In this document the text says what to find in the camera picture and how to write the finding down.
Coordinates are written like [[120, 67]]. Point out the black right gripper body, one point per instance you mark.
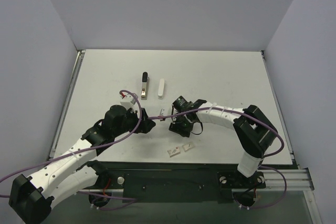
[[179, 125]]

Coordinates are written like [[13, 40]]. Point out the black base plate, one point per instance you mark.
[[176, 182]]

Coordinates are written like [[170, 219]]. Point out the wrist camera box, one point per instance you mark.
[[128, 101], [163, 114]]

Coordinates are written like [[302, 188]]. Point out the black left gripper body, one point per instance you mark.
[[143, 123]]

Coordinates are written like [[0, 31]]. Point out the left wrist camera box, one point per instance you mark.
[[128, 101]]

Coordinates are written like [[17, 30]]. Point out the open staple box tray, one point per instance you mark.
[[188, 146]]

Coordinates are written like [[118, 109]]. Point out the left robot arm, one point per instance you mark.
[[33, 197]]

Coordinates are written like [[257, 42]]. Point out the aluminium rail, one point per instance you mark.
[[297, 180]]

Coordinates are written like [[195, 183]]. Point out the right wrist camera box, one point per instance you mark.
[[163, 114]]

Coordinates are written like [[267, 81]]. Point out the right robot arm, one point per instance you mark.
[[254, 131]]

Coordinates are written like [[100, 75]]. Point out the staple box with red dot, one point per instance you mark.
[[174, 151]]

